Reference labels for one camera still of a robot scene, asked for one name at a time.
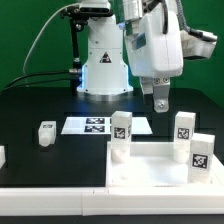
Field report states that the black cable upper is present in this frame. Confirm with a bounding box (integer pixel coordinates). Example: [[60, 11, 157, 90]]
[[6, 70, 83, 88]]

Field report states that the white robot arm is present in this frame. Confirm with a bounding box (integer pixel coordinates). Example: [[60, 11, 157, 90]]
[[78, 0, 217, 113]]

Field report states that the white sheet with markers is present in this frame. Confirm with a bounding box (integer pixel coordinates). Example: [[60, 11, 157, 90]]
[[61, 117, 152, 135]]

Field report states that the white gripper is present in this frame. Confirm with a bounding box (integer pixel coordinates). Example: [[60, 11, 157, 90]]
[[125, 9, 217, 113]]

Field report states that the black cable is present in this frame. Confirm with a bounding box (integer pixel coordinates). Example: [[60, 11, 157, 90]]
[[0, 77, 73, 93], [6, 70, 83, 88]]

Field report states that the white left fence wall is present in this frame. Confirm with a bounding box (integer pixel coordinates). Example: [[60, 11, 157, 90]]
[[0, 146, 6, 169]]

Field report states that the grey camera cable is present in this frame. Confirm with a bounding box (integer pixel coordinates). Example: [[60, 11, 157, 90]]
[[22, 3, 79, 88]]

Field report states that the black camera on stand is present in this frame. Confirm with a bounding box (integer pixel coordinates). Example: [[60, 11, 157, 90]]
[[60, 0, 113, 18]]

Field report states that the black cable lower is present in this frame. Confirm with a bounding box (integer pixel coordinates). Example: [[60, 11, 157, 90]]
[[0, 77, 73, 93]]

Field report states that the white fence wall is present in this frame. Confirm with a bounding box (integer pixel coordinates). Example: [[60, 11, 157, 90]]
[[0, 146, 6, 169], [0, 186, 224, 216]]

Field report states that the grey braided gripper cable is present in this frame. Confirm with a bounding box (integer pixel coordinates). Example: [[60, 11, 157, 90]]
[[161, 0, 218, 43]]

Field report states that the white front fence wall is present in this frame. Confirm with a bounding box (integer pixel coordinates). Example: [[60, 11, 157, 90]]
[[0, 186, 224, 216]]

